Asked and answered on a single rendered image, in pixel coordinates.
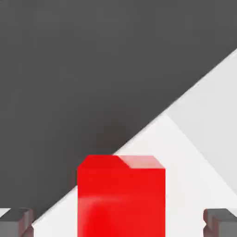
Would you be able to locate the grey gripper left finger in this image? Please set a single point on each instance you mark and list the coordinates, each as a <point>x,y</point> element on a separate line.
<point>13,222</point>

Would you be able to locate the small red cube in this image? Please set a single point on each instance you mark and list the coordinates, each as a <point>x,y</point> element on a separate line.
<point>121,200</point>

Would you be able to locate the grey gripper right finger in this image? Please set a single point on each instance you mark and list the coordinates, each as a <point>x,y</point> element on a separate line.
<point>220,224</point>

